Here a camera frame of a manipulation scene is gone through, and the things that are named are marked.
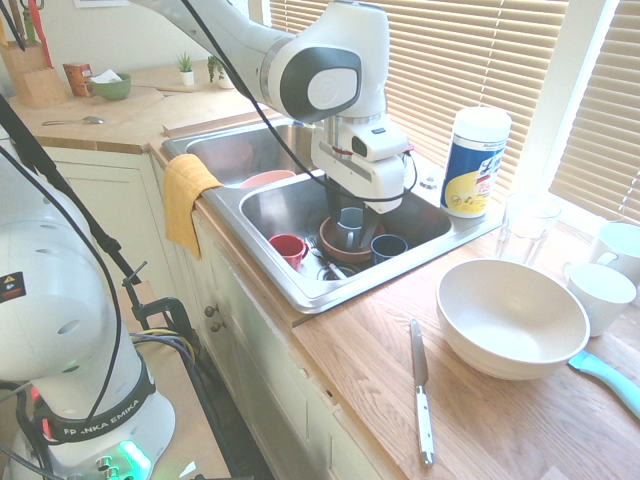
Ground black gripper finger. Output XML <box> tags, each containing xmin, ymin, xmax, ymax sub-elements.
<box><xmin>323</xmin><ymin>174</ymin><xmax>351</xmax><ymax>249</ymax></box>
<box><xmin>358</xmin><ymin>203</ymin><xmax>385</xmax><ymax>250</ymax></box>

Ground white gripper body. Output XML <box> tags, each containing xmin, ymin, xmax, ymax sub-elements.
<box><xmin>310</xmin><ymin>141</ymin><xmax>407</xmax><ymax>215</ymax></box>

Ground white handled table knife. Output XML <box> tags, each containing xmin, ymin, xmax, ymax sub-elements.
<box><xmin>409</xmin><ymin>318</ymin><xmax>435</xmax><ymax>467</ymax></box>

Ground pink plate in sink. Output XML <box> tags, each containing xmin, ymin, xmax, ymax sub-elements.
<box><xmin>238</xmin><ymin>169</ymin><xmax>297</xmax><ymax>190</ymax></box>

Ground stainless steel double sink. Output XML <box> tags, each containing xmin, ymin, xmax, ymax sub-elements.
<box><xmin>160</xmin><ymin>119</ymin><xmax>504</xmax><ymax>315</ymax></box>

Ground wooden knife block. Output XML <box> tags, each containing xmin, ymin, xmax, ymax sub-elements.
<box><xmin>0</xmin><ymin>39</ymin><xmax>69</xmax><ymax>109</ymax></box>

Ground grey blue mug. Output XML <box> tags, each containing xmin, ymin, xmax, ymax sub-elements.
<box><xmin>335</xmin><ymin>206</ymin><xmax>367</xmax><ymax>250</ymax></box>

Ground navy blue cup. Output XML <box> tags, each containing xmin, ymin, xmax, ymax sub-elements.
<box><xmin>369</xmin><ymin>234</ymin><xmax>409</xmax><ymax>265</ymax></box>

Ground brown ceramic bowl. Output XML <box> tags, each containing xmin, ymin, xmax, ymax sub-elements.
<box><xmin>318</xmin><ymin>214</ymin><xmax>386</xmax><ymax>264</ymax></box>

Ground metal fork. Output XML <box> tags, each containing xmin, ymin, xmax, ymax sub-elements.
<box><xmin>304</xmin><ymin>236</ymin><xmax>346</xmax><ymax>280</ymax></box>

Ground red cup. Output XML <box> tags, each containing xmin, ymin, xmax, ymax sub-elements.
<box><xmin>268</xmin><ymin>233</ymin><xmax>309</xmax><ymax>272</ymax></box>

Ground Lysol wipes canister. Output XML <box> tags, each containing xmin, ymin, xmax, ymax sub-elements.
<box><xmin>439</xmin><ymin>106</ymin><xmax>513</xmax><ymax>220</ymax></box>

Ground wide wooden window blind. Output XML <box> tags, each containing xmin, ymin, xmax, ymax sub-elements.
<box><xmin>269</xmin><ymin>0</ymin><xmax>571</xmax><ymax>204</ymax></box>

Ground yellow dish towel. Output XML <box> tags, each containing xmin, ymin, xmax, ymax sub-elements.
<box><xmin>163</xmin><ymin>153</ymin><xmax>225</xmax><ymax>261</ymax></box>

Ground clear drinking glass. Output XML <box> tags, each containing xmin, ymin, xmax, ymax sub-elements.
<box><xmin>494</xmin><ymin>192</ymin><xmax>562</xmax><ymax>266</ymax></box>

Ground large cream bowl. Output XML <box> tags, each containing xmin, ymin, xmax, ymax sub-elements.
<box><xmin>435</xmin><ymin>258</ymin><xmax>592</xmax><ymax>381</ymax></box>

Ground trailing plant white pot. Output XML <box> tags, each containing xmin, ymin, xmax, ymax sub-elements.
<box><xmin>207</xmin><ymin>54</ymin><xmax>236</xmax><ymax>90</ymax></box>

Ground cream base cabinets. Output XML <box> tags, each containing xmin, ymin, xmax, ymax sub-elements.
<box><xmin>29</xmin><ymin>144</ymin><xmax>401</xmax><ymax>480</ymax></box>

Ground black screw clamp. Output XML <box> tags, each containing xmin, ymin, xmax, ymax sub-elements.
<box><xmin>124</xmin><ymin>260</ymin><xmax>199</xmax><ymax>351</ymax></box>

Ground small plant white pot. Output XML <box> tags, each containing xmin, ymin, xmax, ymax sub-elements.
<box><xmin>175</xmin><ymin>52</ymin><xmax>196</xmax><ymax>87</ymax></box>

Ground narrow wooden window blind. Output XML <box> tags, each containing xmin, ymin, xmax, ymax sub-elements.
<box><xmin>548</xmin><ymin>0</ymin><xmax>640</xmax><ymax>224</ymax></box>

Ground small white mug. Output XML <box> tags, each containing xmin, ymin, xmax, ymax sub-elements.
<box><xmin>563</xmin><ymin>262</ymin><xmax>639</xmax><ymax>339</ymax></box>

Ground green bowl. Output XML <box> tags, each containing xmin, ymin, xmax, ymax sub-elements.
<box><xmin>91</xmin><ymin>73</ymin><xmax>133</xmax><ymax>102</ymax></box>

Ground large white mug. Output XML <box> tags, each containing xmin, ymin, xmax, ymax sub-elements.
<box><xmin>589</xmin><ymin>222</ymin><xmax>640</xmax><ymax>301</ymax></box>

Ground metal spoon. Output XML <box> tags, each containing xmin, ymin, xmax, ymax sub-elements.
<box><xmin>41</xmin><ymin>115</ymin><xmax>105</xmax><ymax>127</ymax></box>

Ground black stand pole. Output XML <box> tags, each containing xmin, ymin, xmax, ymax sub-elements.
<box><xmin>0</xmin><ymin>94</ymin><xmax>241</xmax><ymax>480</ymax></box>

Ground orange cardboard box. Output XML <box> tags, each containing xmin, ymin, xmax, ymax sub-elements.
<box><xmin>62</xmin><ymin>62</ymin><xmax>95</xmax><ymax>98</ymax></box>

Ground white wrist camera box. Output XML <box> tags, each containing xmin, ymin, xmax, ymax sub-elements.
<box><xmin>349</xmin><ymin>122</ymin><xmax>410</xmax><ymax>164</ymax></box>

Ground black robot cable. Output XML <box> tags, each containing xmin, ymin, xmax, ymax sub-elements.
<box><xmin>0</xmin><ymin>0</ymin><xmax>419</xmax><ymax>426</ymax></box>

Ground coloured wire bundle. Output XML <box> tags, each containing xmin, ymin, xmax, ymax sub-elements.
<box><xmin>130</xmin><ymin>327</ymin><xmax>201</xmax><ymax>371</ymax></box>

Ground teal handled knife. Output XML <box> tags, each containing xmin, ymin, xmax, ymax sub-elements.
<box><xmin>568</xmin><ymin>349</ymin><xmax>640</xmax><ymax>421</ymax></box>

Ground red handled knife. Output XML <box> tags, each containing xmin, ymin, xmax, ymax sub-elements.
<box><xmin>27</xmin><ymin>0</ymin><xmax>54</xmax><ymax>69</ymax></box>

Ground brown handled knife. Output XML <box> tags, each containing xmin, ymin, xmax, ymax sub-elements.
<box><xmin>7</xmin><ymin>0</ymin><xmax>27</xmax><ymax>51</ymax></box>

